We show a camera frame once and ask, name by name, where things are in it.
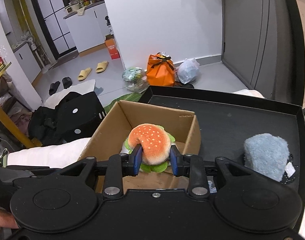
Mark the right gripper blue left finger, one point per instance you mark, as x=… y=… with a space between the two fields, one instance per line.
x=135 y=160

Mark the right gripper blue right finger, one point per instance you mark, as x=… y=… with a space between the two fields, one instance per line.
x=176 y=161

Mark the burger plush toy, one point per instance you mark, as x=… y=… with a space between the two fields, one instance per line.
x=156 y=144

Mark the brown cardboard box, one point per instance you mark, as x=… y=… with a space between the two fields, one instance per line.
x=130 y=123

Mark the grey-blue fluffy plush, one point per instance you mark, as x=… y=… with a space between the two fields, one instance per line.
x=267 y=155

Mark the black stitched fabric patch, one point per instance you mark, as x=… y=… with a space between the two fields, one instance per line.
x=289 y=175

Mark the person hand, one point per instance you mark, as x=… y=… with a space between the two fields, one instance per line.
x=7 y=220

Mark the green cartoon floor mat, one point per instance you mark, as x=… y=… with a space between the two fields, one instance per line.
x=133 y=97

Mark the black shallow tray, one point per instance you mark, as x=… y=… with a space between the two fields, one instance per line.
x=226 y=120

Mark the black dice-pattern bag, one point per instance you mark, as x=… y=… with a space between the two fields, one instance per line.
x=76 y=116

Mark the white blanket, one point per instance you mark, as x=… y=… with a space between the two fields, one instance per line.
x=55 y=156

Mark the clear bag of trash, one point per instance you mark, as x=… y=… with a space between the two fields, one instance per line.
x=135 y=79

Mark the white plastic bag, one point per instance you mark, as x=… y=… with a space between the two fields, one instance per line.
x=188 y=71

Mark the orange paper bag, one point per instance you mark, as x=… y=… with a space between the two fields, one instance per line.
x=160 y=70

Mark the yellow slipper right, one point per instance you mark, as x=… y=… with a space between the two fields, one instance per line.
x=101 y=67

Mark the yellow slipper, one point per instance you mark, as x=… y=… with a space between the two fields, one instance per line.
x=101 y=67
x=84 y=73

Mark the yellow slipper left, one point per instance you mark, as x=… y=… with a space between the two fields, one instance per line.
x=84 y=73

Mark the black slipper pair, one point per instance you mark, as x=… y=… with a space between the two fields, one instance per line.
x=66 y=82

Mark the orange cardboard carton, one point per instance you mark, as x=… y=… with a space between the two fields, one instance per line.
x=112 y=47

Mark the white kitchen cabinet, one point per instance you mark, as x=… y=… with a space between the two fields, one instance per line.
x=89 y=29

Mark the grey door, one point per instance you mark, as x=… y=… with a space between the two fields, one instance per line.
x=257 y=45

